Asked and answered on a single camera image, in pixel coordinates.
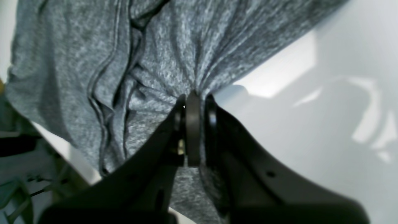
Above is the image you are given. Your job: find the grey long-sleeve T-shirt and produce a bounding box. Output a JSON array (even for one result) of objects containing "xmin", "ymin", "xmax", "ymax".
[{"xmin": 5, "ymin": 0, "xmax": 346, "ymax": 202}]

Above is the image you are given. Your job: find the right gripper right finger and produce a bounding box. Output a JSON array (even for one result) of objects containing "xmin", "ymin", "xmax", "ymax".
[{"xmin": 204, "ymin": 95, "xmax": 370, "ymax": 224}]

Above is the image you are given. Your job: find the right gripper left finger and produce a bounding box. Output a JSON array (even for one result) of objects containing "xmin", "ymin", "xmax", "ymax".
[{"xmin": 39, "ymin": 91, "xmax": 201, "ymax": 224}]

